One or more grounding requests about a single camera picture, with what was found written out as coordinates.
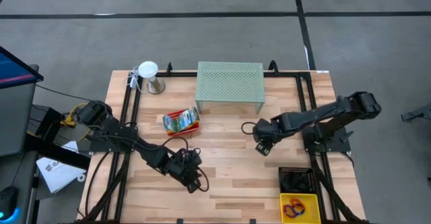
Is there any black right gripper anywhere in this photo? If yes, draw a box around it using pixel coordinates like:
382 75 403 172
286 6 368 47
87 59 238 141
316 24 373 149
253 114 290 157

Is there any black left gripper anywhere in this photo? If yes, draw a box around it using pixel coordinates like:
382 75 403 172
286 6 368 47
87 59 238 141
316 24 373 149
165 148 204 194

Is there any purple coil wristband keychain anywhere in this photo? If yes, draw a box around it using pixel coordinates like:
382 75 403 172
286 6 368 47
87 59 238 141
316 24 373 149
283 203 297 219

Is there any black plastic basket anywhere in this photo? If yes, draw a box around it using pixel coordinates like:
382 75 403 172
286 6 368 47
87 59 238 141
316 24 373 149
278 165 317 194

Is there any red plastic basket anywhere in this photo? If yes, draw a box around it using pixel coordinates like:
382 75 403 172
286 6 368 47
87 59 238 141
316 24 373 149
162 106 201 137

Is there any green mesh shelf riser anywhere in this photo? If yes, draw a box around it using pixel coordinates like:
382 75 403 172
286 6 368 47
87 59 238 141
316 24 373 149
195 61 266 114

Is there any yellow plastic basket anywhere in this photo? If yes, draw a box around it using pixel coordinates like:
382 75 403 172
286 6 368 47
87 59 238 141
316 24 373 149
279 192 321 224

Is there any white mushroom table lamp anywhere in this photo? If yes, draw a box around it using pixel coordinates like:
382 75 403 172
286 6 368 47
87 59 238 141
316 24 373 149
137 61 166 95

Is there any white paper sheet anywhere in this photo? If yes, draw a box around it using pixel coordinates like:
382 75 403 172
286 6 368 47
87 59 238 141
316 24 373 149
36 146 87 194

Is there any grey chair leg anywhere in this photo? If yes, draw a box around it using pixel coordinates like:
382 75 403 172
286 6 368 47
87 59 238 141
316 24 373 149
400 103 431 124

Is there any black computer mouse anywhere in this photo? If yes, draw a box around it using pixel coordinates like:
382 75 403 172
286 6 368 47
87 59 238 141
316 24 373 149
0 186 20 220

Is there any blue screen computer monitor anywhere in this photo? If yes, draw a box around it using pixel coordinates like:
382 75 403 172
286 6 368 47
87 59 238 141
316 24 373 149
0 45 44 90

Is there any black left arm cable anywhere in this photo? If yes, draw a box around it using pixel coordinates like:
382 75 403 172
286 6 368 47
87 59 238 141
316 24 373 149
134 135 210 194

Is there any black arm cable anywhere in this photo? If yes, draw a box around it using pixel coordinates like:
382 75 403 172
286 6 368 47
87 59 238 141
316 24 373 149
240 120 257 136
134 135 210 194

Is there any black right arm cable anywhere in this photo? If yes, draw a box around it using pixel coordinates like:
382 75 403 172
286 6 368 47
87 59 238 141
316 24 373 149
240 120 257 136

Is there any black aluminium table frame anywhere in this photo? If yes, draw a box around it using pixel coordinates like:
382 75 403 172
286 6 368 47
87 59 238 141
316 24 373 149
77 61 368 224

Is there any white power cable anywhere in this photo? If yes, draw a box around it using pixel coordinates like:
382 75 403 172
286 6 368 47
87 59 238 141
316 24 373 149
127 66 141 90

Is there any yellow cable connector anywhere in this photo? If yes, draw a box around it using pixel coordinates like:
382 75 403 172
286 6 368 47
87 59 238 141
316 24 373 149
60 102 89 128

